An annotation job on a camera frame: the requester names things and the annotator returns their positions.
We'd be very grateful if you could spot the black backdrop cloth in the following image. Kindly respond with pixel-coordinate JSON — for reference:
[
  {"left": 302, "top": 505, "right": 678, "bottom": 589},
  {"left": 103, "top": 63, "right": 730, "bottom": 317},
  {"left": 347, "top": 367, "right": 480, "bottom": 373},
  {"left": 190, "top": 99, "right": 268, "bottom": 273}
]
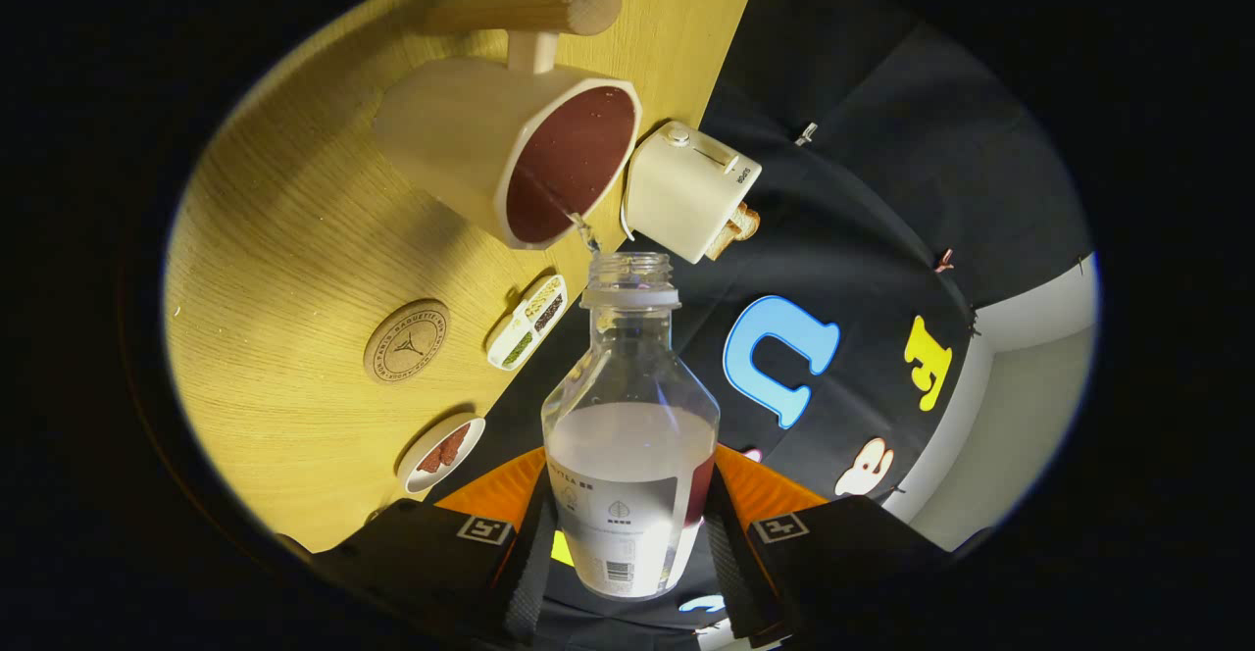
[{"left": 431, "top": 0, "right": 1094, "bottom": 651}]

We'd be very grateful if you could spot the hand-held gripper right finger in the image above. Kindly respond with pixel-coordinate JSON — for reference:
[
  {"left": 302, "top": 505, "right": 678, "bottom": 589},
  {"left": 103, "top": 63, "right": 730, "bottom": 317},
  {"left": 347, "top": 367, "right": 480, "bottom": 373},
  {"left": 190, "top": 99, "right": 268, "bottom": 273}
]
[{"left": 701, "top": 443, "right": 954, "bottom": 647}]

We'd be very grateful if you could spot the round wooden coaster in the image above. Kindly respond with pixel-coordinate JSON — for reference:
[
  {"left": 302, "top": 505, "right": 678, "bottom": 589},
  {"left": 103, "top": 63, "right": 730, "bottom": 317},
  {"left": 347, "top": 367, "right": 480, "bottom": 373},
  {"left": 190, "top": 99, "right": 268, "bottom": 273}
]
[{"left": 363, "top": 299, "right": 451, "bottom": 384}]

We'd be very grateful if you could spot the white round plate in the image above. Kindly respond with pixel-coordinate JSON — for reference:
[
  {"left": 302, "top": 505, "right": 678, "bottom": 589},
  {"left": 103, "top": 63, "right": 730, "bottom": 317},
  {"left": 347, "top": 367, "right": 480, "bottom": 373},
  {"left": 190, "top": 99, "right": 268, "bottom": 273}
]
[{"left": 397, "top": 414, "right": 486, "bottom": 494}]

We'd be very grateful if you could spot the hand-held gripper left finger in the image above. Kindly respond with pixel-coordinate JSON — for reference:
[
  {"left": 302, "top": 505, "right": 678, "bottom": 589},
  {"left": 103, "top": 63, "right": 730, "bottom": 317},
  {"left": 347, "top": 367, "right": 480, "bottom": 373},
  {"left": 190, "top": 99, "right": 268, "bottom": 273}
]
[{"left": 314, "top": 447, "right": 562, "bottom": 647}]

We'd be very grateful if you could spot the cream cup with wooden handle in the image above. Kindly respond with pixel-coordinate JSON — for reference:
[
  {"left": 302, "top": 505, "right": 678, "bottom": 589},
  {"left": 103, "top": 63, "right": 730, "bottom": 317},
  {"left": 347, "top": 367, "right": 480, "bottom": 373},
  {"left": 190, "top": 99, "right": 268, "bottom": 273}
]
[{"left": 371, "top": 0, "right": 643, "bottom": 250}]

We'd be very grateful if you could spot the wooden table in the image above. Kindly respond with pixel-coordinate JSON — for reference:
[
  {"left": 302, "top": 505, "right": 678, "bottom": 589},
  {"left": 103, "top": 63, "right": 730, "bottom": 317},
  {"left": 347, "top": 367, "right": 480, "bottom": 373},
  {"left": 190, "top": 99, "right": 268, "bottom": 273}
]
[{"left": 165, "top": 0, "right": 766, "bottom": 554}]

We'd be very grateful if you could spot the white divided bean tray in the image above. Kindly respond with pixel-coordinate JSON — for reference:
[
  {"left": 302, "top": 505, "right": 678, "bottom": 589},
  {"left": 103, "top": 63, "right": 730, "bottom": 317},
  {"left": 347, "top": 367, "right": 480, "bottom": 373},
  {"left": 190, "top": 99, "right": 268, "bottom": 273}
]
[{"left": 486, "top": 275, "right": 569, "bottom": 372}]

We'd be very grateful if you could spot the clear plastic juice bottle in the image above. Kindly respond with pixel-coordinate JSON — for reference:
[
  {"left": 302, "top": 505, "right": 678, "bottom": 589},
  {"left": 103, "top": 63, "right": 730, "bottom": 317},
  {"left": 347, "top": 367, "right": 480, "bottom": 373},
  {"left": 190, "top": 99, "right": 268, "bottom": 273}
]
[{"left": 541, "top": 252, "right": 722, "bottom": 600}]

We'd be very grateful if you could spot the cream toaster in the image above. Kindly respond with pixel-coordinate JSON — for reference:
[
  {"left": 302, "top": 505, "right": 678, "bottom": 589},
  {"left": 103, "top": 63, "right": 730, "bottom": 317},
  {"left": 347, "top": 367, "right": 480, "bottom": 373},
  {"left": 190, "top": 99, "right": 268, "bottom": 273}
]
[{"left": 625, "top": 121, "right": 763, "bottom": 265}]

